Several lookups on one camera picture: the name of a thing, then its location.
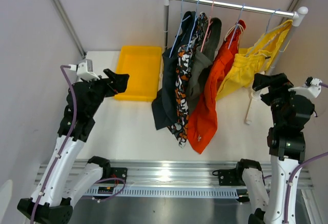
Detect grey slotted cable duct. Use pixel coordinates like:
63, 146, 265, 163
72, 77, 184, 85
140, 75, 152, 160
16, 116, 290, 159
84, 186, 242, 199

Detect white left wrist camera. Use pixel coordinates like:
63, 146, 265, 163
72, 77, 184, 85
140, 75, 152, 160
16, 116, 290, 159
68, 58, 101, 82

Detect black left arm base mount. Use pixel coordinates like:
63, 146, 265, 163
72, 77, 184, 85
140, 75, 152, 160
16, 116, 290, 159
110, 167, 128, 181

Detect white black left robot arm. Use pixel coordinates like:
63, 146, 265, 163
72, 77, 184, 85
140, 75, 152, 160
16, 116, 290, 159
17, 69, 130, 223

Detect orange camouflage shorts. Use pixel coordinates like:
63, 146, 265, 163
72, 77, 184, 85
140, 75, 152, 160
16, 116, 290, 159
168, 12, 208, 148

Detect yellow shorts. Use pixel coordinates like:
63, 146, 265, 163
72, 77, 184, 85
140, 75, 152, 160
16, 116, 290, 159
216, 20, 292, 100

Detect dark navy shorts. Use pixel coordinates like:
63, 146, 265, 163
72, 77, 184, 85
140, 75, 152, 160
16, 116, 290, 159
151, 11, 195, 130

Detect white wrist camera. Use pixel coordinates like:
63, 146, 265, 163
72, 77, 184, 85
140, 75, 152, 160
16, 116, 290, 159
68, 58, 101, 82
288, 77, 322, 99

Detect olive grey shorts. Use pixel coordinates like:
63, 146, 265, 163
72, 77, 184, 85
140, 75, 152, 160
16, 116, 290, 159
186, 17, 222, 112

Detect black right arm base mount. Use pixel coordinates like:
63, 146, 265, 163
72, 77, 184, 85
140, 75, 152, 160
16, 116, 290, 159
212, 169, 245, 186

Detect yellow plastic tray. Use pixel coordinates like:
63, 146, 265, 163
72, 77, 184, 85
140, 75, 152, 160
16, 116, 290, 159
115, 46, 162, 102

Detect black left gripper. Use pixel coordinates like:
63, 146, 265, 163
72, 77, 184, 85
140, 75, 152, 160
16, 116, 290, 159
81, 69, 129, 116

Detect pink wire hanger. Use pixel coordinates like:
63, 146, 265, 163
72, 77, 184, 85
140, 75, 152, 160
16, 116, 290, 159
200, 0, 215, 52

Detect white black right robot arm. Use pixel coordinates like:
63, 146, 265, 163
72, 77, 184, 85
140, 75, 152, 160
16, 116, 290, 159
234, 73, 321, 223

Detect white metal clothes rack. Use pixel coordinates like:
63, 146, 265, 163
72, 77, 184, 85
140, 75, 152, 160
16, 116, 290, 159
158, 0, 309, 127

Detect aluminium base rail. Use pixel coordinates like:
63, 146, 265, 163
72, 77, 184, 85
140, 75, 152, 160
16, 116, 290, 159
34, 158, 314, 190

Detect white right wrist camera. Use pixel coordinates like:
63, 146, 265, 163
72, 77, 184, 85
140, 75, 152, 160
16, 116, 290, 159
288, 77, 322, 99

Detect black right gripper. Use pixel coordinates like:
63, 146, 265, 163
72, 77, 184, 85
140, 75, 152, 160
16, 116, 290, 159
252, 72, 297, 126

